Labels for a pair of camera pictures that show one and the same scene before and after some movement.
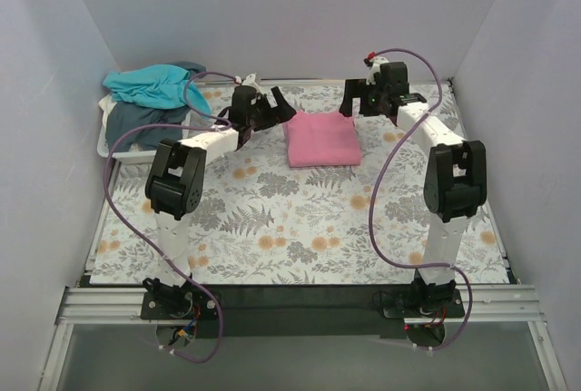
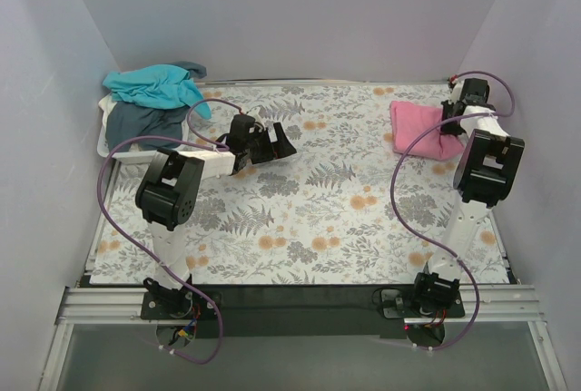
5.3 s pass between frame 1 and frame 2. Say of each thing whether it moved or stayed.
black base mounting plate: stayed
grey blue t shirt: stayed
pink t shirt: moved
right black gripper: moved
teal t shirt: stayed
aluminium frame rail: stayed
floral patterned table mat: stayed
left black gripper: moved
